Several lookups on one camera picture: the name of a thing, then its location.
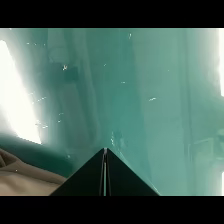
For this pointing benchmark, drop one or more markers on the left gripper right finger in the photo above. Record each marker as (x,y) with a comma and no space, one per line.
(128,180)

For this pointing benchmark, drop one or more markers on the olive green garment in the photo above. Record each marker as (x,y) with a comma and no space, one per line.
(23,176)

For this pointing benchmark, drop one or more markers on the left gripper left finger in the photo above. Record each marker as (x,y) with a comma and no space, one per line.
(86,180)

